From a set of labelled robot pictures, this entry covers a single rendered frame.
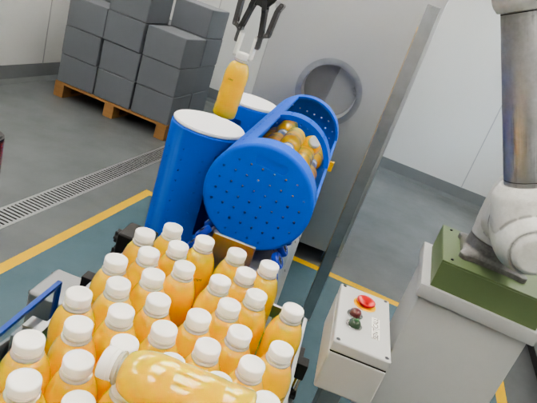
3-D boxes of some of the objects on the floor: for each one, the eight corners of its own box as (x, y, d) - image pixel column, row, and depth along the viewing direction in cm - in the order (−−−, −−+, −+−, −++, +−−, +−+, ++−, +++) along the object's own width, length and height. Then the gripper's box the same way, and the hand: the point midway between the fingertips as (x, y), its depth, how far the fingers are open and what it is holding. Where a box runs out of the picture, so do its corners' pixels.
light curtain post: (310, 316, 295) (439, 8, 232) (309, 321, 289) (441, 8, 226) (300, 312, 295) (426, 4, 232) (299, 317, 290) (427, 3, 227)
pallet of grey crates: (200, 127, 551) (231, 13, 507) (162, 141, 478) (196, 8, 434) (102, 87, 572) (125, -26, 528) (53, 93, 499) (73, -37, 455)
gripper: (302, -17, 141) (272, 68, 150) (246, -39, 143) (220, 46, 152) (296, -19, 134) (265, 69, 143) (237, -42, 136) (210, 47, 145)
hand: (246, 45), depth 146 cm, fingers closed on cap, 4 cm apart
